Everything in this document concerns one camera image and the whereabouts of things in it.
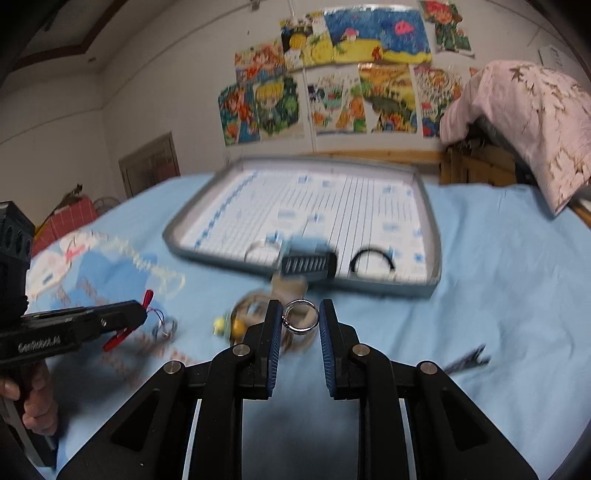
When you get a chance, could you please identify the white hair clip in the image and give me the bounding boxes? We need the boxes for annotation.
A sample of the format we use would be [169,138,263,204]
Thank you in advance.
[242,239,281,267]

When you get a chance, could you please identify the black hair clip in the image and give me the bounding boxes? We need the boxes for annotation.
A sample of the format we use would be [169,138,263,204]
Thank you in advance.
[444,344,491,375]

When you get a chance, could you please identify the white air conditioner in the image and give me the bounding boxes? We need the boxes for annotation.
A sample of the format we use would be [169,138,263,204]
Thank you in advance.
[538,45,578,77]

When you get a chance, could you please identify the silver metal ring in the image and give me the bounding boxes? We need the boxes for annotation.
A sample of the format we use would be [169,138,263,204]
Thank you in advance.
[280,298,321,333]

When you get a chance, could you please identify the black hair tie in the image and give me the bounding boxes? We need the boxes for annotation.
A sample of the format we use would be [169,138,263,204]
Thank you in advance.
[348,247,398,278]

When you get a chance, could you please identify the pink floral blanket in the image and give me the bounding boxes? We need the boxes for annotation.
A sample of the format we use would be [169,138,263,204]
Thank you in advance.
[440,60,590,215]

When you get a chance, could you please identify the brown cord with beads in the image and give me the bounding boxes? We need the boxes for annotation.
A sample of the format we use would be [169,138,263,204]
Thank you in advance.
[212,290,279,347]

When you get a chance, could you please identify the red string bracelet with rings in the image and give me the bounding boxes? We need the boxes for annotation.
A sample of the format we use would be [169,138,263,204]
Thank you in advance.
[102,289,181,352]

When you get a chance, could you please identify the person's left hand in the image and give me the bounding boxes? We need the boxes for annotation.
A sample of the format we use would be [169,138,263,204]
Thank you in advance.
[22,361,58,436]

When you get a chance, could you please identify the grey tray with grid paper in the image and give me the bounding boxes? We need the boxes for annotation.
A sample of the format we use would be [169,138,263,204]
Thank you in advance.
[162,156,442,298]

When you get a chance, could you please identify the wooden bed frame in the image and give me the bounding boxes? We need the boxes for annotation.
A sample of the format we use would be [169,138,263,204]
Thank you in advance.
[294,148,591,229]

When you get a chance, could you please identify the light blue cartoon bedsheet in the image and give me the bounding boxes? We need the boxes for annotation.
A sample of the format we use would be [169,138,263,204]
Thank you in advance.
[31,175,590,479]

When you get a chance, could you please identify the red checkered cloth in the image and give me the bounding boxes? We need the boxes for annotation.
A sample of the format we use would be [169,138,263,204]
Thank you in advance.
[31,196,98,257]

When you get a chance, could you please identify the beige hair claw clip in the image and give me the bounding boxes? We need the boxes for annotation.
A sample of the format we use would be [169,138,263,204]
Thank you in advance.
[270,273,318,354]

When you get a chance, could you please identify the white electric fan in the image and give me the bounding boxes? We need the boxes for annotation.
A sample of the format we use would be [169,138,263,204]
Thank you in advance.
[93,196,120,216]

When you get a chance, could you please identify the brown wooden door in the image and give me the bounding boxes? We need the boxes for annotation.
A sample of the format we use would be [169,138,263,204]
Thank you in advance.
[118,132,180,198]

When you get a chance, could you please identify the colourful wall drawings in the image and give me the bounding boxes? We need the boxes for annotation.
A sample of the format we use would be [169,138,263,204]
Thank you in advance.
[217,1,474,146]

